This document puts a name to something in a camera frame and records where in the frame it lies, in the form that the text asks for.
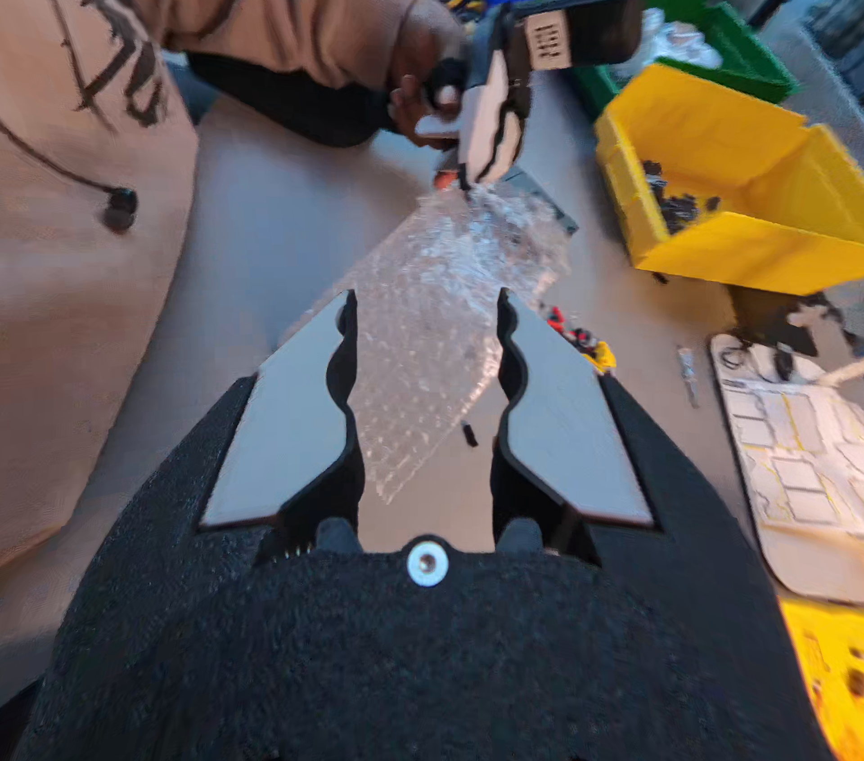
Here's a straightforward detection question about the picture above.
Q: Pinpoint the clear-handled screwdriver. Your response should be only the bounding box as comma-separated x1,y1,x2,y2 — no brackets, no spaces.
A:
677,346,701,407

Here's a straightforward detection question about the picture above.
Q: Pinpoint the black perforated building block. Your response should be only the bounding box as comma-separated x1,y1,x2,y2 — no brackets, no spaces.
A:
432,164,580,236

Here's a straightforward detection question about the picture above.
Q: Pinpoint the clear plastic-wrapped bundle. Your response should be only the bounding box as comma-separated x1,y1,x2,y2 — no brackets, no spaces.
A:
634,9,723,70

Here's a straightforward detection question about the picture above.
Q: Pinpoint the black earphone with cable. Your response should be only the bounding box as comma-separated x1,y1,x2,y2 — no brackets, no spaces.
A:
0,120,139,233

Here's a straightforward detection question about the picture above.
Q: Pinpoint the green storage bin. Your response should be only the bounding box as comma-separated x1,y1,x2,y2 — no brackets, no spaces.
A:
567,0,797,117

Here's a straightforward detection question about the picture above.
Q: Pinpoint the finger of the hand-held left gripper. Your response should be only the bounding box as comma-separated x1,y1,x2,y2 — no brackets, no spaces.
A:
461,51,512,186
481,96,527,185

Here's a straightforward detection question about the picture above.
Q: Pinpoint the grey desk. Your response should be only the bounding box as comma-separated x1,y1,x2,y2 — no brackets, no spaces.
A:
0,66,864,681

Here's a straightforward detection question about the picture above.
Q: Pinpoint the black chair armrest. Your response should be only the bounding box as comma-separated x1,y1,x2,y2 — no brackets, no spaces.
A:
185,53,399,148

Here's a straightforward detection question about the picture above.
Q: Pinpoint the heap of black building pieces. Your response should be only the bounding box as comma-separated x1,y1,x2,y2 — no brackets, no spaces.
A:
641,161,720,236

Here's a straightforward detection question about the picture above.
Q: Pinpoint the person's beige hoodie torso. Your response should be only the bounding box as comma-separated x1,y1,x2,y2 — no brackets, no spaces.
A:
0,0,200,566

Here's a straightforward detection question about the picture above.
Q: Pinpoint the person's left hand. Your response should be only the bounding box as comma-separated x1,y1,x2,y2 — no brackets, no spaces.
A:
388,0,468,149

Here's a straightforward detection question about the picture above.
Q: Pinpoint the black box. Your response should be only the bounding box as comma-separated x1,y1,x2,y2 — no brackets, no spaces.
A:
732,285,851,345

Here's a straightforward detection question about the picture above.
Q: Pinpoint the black USB cable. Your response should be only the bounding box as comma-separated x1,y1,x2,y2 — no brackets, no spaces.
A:
719,336,764,372

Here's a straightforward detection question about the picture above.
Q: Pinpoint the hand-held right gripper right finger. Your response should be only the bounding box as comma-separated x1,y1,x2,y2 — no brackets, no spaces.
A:
491,287,656,551

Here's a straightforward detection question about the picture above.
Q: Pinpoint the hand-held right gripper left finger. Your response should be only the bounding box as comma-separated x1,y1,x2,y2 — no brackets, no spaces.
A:
199,290,365,551

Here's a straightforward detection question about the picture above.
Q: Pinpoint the yellow storage bin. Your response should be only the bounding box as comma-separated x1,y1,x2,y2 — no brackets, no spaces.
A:
594,63,864,296
779,599,864,761

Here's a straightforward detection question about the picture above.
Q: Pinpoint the clear bubble wrap sheet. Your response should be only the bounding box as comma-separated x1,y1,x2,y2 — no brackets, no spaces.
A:
280,181,575,506

